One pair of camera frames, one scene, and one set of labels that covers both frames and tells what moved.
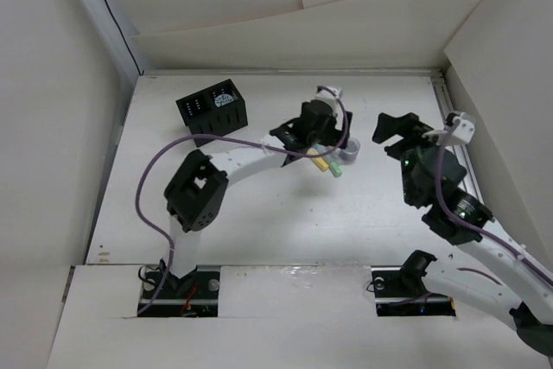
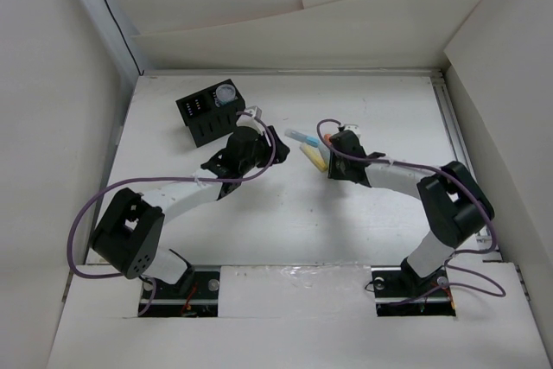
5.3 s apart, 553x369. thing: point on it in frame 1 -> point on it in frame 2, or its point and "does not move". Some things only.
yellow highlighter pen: x=319 y=162 does not move
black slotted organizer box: x=215 y=111 does not move
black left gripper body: x=329 y=136 -> x=261 y=155
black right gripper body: x=412 y=143 -> x=337 y=168
